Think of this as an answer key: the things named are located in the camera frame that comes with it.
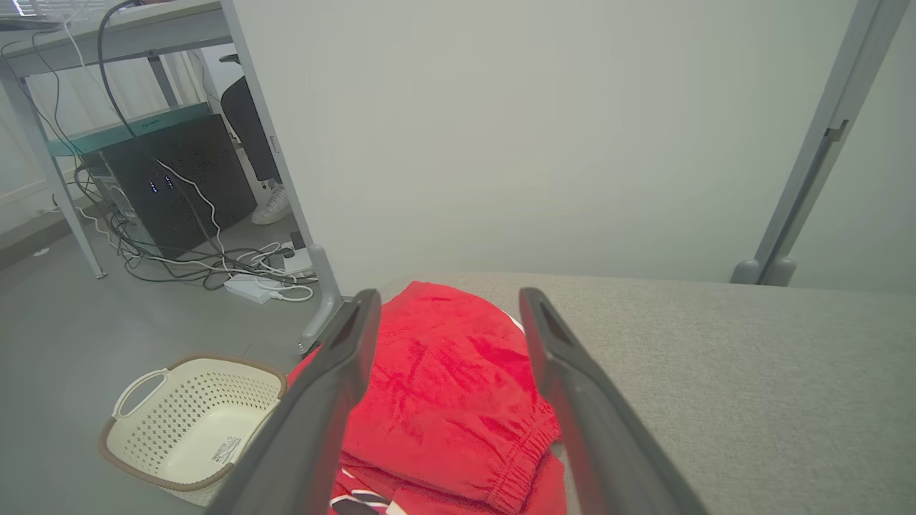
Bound white sneaker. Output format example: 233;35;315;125
250;182;293;226

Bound thick black cable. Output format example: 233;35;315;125
97;0;144;140

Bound white power strip with cables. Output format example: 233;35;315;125
50;165;319;290

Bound person's leg black trousers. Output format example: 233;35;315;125
220;75;281;185

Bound grey partition post round feet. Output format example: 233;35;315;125
730;0;911;287

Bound red shorts white stripe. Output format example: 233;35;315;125
342;281;562;514

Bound white cable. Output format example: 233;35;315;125
61;18;316;303

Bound white power adapter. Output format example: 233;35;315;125
283;247;316;278

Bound teal topped box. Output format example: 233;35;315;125
47;102;215;158

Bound black computer tower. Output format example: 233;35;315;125
100;113;258;260

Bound red white basketball jersey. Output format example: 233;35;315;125
286;347;566;515

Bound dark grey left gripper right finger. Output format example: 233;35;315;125
519;288;709;515

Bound cream laundry basket brown rim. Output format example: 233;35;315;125
99;354;288;493

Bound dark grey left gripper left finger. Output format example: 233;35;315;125
204;288;382;515

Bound grey metal desk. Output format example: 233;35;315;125
0;0;237;281

